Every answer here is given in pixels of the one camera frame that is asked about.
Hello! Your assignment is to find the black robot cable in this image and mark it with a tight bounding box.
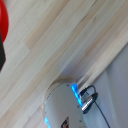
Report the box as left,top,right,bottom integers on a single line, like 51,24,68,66
78,84,113,128

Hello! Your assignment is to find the red plastic bowl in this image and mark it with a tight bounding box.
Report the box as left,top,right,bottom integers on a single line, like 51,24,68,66
0,0,10,43

